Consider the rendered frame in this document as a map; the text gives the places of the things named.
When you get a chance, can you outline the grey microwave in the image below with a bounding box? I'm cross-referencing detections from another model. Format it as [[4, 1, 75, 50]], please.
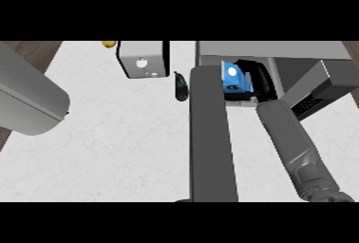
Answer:
[[194, 41, 359, 122]]

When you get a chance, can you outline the dark grey microwave door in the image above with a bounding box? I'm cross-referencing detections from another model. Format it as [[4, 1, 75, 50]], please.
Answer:
[[187, 65, 239, 203]]

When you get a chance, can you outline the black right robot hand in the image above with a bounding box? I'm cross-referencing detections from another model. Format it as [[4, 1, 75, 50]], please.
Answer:
[[233, 58, 280, 103]]

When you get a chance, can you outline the dark green vegetable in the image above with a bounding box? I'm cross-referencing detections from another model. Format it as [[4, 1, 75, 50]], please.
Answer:
[[172, 70, 189, 103]]

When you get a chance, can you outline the white and black toaster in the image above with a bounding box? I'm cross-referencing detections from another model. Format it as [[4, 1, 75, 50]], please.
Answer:
[[115, 41, 172, 81]]

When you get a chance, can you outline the blue milk carton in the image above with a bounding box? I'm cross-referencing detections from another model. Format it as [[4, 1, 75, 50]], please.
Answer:
[[220, 61, 258, 103]]

